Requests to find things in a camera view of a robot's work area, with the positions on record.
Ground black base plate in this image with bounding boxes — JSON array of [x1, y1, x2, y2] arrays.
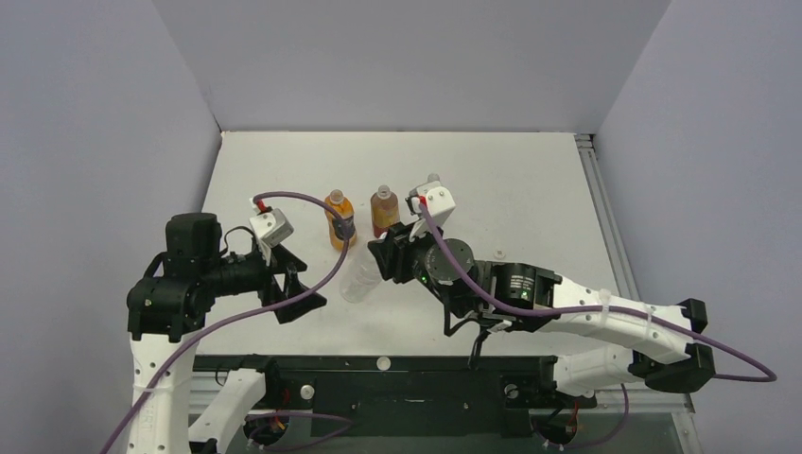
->
[[193, 355, 597, 438]]

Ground gold red label bottle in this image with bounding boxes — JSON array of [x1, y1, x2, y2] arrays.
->
[[370, 184, 400, 238]]

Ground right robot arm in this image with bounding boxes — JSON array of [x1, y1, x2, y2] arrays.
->
[[367, 224, 716, 404]]

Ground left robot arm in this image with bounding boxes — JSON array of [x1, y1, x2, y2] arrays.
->
[[127, 209, 326, 453]]

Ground clear bottle white cap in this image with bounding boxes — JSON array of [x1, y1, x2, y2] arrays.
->
[[340, 248, 383, 304]]

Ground aluminium rail frame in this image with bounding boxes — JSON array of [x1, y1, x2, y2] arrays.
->
[[203, 131, 695, 453]]

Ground purple cable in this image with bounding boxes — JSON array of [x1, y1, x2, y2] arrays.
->
[[417, 201, 778, 453], [96, 190, 356, 454]]

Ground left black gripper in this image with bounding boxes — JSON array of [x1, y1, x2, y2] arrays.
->
[[203, 236, 326, 319]]

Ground orange blue label bottle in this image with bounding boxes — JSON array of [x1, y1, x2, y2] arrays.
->
[[324, 189, 357, 252]]

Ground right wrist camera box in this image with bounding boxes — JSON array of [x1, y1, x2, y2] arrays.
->
[[406, 180, 456, 241]]

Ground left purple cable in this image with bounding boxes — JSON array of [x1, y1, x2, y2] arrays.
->
[[96, 190, 356, 454]]

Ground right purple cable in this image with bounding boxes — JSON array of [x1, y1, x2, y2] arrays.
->
[[417, 201, 778, 453]]

